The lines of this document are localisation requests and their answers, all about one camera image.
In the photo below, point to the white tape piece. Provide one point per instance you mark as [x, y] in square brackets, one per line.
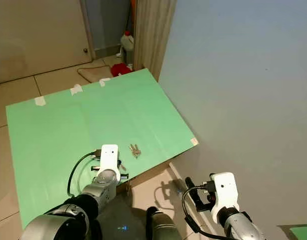
[104, 81]
[76, 89]
[40, 101]
[194, 141]

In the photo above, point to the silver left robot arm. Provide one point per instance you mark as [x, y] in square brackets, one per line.
[104, 190]

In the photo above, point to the green board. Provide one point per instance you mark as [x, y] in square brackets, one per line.
[302, 233]

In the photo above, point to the beige curtain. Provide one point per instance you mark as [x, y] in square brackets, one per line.
[152, 35]

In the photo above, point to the silver bunch of keys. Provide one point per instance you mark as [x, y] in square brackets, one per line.
[135, 150]

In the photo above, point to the beige door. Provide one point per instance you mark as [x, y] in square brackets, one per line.
[38, 35]

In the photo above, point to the beige floor mat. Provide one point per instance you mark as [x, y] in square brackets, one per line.
[94, 73]

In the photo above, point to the olive right robot leg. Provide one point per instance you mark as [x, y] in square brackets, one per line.
[166, 229]

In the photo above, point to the white bottle with red cap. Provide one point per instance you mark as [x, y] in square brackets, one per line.
[127, 45]

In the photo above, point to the red cloth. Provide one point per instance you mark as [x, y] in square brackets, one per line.
[121, 69]

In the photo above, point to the green table cover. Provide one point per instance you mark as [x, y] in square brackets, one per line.
[63, 135]

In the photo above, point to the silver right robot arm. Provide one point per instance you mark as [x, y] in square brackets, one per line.
[243, 226]

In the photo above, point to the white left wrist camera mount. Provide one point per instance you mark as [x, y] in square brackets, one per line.
[109, 156]

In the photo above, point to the small metal door knob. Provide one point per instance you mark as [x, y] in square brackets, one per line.
[86, 50]

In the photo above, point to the orange pole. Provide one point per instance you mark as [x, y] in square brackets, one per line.
[132, 11]

